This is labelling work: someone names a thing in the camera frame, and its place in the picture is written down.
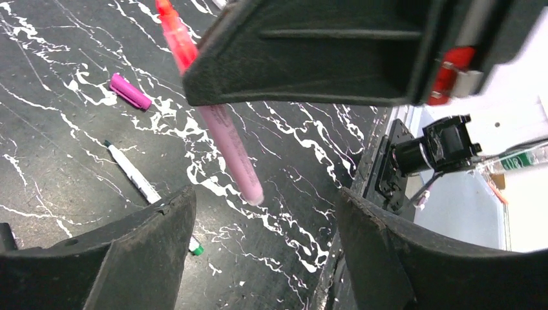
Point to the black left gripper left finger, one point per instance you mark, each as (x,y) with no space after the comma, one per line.
(133,263)

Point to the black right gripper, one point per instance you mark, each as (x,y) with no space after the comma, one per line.
(467,39)

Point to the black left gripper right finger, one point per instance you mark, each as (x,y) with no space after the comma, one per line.
(396,264)

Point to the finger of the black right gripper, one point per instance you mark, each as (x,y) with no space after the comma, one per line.
(344,52)

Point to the pink white pen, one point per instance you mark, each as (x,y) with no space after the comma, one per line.
(216,117)

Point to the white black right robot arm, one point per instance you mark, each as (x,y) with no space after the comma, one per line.
(470,131)

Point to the white green pen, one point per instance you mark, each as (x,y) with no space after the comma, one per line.
(146,189)

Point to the purple pen cap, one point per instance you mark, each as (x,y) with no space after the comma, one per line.
(120,86)

